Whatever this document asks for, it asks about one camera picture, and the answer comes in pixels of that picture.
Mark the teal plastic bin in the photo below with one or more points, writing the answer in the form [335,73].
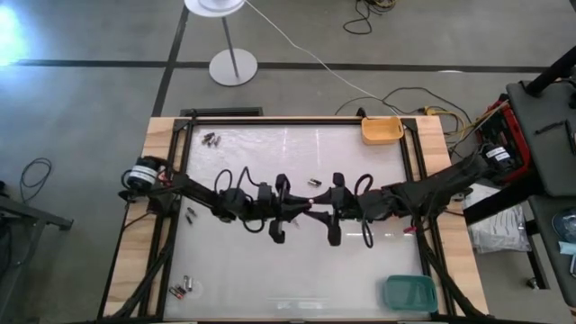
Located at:
[409,294]

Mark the black power plug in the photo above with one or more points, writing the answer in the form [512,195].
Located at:
[361,111]

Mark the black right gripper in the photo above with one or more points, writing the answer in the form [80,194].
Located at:
[344,204]

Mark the dark side table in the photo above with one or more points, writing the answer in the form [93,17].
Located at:
[551,270]

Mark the grey metal stand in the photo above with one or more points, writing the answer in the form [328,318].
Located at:
[40,216]

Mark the white floor lamp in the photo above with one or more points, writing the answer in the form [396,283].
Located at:
[233,67]

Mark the black diagonal stand bar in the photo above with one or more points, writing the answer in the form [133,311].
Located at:
[499,202]

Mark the silver and red battery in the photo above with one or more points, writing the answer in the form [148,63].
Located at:
[175,292]
[180,289]

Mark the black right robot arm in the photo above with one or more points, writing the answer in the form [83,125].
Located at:
[427,191]

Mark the white plastic bag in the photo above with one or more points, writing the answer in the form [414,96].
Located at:
[499,234]

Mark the light blue paper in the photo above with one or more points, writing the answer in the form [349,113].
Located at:
[568,247]

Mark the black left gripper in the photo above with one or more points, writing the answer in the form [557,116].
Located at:
[281,207]

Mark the small silver battery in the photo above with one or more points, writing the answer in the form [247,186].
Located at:
[185,282]
[315,182]
[190,284]

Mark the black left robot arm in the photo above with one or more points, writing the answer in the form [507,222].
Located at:
[193,191]

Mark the red and black toolbox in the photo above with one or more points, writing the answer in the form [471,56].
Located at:
[504,130]

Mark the small grey caster wheel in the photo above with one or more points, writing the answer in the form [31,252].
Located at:
[533,283]

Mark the grey side table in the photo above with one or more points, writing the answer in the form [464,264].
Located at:
[549,157]

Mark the yellow plastic bin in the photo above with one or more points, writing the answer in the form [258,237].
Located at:
[382,130]

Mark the black metal table frame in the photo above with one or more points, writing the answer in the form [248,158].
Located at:
[292,120]

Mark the round dark disc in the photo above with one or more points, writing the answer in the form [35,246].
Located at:
[566,225]

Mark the black pole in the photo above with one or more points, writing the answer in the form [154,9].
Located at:
[553,72]

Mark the black tool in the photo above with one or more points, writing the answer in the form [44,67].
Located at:
[551,127]

